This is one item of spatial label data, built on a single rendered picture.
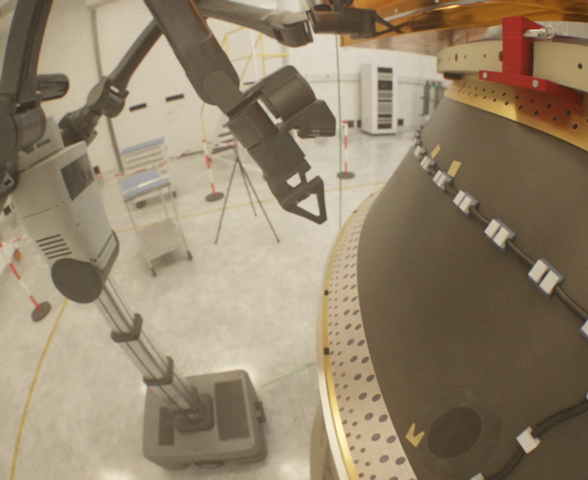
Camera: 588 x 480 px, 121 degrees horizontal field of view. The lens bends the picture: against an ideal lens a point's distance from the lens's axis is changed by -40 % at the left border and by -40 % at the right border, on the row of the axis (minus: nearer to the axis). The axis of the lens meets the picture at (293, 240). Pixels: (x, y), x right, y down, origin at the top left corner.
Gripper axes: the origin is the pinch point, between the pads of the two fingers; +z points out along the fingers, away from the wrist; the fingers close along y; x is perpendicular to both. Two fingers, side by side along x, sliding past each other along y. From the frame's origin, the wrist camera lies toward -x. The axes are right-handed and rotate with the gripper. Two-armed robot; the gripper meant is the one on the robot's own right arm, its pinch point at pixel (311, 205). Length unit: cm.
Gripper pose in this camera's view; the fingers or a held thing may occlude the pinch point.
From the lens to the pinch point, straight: 47.2
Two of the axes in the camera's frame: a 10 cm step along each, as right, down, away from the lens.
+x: -8.1, 5.7, 1.4
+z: 5.5, 6.3, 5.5
